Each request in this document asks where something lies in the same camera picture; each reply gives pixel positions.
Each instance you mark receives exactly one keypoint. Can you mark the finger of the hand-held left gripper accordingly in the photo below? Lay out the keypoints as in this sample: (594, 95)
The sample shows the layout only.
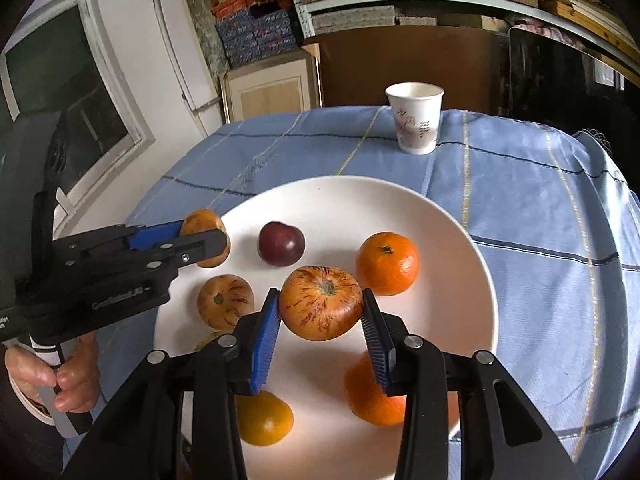
(155, 235)
(200, 249)

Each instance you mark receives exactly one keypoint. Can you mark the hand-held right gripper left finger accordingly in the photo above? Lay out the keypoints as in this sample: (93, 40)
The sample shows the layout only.
(262, 350)

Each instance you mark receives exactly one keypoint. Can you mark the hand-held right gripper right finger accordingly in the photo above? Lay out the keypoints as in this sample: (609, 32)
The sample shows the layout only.
(377, 350)

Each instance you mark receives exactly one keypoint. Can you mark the orange mandarin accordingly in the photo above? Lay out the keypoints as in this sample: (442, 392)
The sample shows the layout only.
(387, 263)
(367, 395)
(265, 417)

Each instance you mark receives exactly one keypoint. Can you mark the smooth purple passion fruit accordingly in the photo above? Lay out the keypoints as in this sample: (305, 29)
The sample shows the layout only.
(281, 242)

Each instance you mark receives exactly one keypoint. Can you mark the white plate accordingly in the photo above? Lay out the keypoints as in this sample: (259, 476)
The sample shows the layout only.
(325, 210)

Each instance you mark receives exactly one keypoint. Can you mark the person's left hand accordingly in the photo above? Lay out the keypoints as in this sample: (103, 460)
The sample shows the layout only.
(75, 380)

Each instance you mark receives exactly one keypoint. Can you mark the white leaning strip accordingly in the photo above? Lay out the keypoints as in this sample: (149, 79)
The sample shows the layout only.
(175, 65)

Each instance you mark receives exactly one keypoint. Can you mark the blue checked tablecloth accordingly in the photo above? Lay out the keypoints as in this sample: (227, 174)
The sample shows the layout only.
(525, 260)

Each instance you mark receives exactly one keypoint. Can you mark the white framed sliding window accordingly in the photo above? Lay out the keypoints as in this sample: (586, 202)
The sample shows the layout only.
(65, 85)

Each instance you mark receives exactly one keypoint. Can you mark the marbled grey board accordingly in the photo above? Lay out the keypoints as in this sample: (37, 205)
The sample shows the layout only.
(202, 35)

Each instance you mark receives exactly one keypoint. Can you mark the pile of patterned cartons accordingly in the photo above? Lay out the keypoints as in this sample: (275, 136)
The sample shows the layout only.
(255, 25)

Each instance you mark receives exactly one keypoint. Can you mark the printed paper cup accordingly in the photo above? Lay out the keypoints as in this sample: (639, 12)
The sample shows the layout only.
(414, 120)

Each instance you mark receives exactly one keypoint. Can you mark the brown board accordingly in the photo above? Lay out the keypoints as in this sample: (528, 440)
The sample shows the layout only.
(400, 60)

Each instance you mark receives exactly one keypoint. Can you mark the white metal shelf rack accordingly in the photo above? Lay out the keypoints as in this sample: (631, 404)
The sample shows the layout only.
(350, 2)

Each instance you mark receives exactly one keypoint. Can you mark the black panel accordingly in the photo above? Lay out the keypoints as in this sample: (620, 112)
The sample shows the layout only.
(550, 80)

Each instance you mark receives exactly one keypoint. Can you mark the wooden picture frame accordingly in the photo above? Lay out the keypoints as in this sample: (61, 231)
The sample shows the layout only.
(270, 92)

